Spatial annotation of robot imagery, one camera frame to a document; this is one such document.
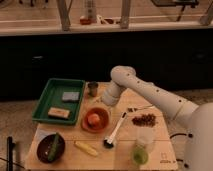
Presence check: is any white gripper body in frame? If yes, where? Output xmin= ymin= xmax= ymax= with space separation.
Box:
xmin=101 ymin=81 xmax=125 ymax=106

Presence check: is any orange apple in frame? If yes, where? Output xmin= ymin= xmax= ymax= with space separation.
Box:
xmin=88 ymin=113 xmax=100 ymax=126

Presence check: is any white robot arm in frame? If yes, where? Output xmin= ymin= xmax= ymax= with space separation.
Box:
xmin=101 ymin=66 xmax=213 ymax=171

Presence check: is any red bowl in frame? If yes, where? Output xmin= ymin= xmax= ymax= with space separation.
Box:
xmin=81 ymin=107 xmax=109 ymax=133

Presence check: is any dark brown bowl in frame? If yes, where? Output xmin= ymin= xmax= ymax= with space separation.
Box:
xmin=37 ymin=133 xmax=65 ymax=163

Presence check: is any metal cup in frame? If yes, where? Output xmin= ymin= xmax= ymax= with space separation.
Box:
xmin=88 ymin=81 xmax=98 ymax=97

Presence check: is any small fork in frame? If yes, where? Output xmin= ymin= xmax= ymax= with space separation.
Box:
xmin=127 ymin=105 xmax=153 ymax=113

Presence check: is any grey sponge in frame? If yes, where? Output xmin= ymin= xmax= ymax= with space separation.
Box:
xmin=62 ymin=92 xmax=80 ymax=102

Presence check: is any bunch of dark grapes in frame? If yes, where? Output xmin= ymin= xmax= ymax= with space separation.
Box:
xmin=132 ymin=114 xmax=156 ymax=127

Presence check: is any brown wooden block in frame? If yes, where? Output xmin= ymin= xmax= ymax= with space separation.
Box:
xmin=48 ymin=107 xmax=70 ymax=119

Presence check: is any green plastic tray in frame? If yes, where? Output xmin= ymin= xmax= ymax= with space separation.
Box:
xmin=32 ymin=78 xmax=85 ymax=125

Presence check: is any clear cup with green content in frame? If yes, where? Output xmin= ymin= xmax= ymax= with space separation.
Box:
xmin=132 ymin=127 xmax=154 ymax=165

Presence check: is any green cucumber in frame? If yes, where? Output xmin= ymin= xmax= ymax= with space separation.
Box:
xmin=47 ymin=133 xmax=60 ymax=162

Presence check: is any black stand at left edge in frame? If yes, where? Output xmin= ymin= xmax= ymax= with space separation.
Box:
xmin=6 ymin=136 xmax=15 ymax=171

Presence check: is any white handled brush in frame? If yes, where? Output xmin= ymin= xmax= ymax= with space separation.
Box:
xmin=103 ymin=112 xmax=127 ymax=149

